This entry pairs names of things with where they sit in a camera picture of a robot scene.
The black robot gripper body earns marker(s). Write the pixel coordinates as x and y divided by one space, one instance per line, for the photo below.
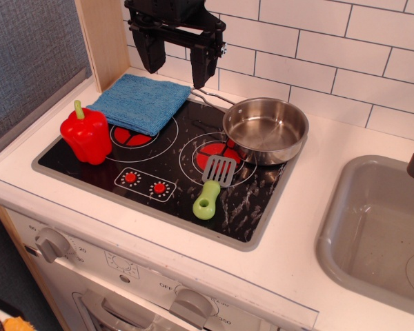
185 23

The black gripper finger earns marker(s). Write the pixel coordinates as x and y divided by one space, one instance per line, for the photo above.
203 61
150 47

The stainless steel frying pan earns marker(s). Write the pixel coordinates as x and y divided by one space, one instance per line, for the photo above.
265 131

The green handled grey spatula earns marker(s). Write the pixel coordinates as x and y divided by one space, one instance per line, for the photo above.
218 174

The blue folded cloth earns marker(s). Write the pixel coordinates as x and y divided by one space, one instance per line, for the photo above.
141 104

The red toy bell pepper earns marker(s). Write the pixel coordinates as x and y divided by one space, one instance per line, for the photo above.
86 132

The grey left oven knob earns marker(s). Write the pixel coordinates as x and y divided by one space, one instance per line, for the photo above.
51 244

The grey oven knob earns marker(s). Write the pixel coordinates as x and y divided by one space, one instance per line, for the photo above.
191 307
51 244

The white toy oven front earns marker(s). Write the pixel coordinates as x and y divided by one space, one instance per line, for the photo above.
88 267

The grey plastic sink basin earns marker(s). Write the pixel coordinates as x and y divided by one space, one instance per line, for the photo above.
367 240

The grey right oven knob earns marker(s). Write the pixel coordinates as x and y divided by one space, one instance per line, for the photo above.
191 307

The orange plush object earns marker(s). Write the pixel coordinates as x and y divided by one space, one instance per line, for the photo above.
17 324

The light wooden side post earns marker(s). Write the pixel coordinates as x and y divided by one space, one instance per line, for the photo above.
102 26

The grey oven door handle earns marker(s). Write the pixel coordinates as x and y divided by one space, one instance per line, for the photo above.
117 313

